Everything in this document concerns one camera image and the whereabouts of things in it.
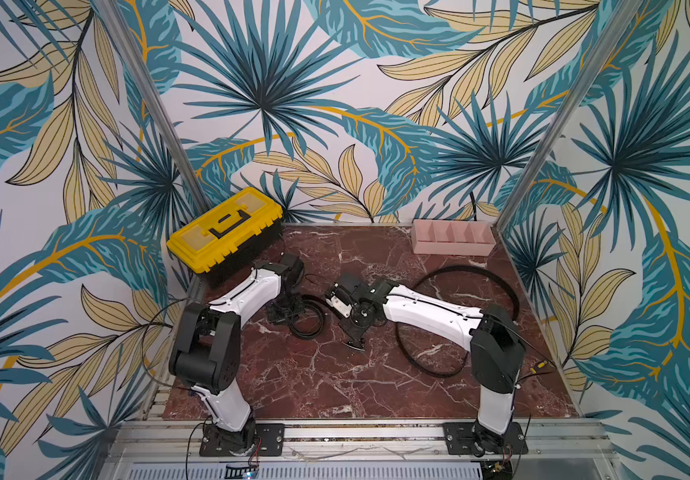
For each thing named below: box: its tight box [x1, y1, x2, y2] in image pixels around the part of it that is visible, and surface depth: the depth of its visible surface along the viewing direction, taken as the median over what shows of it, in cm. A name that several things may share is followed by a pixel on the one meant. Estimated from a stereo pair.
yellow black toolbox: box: [166, 186, 284, 285], surface depth 97 cm
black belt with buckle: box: [275, 295, 326, 339], surface depth 87 cm
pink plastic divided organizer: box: [411, 219, 497, 256], surface depth 116 cm
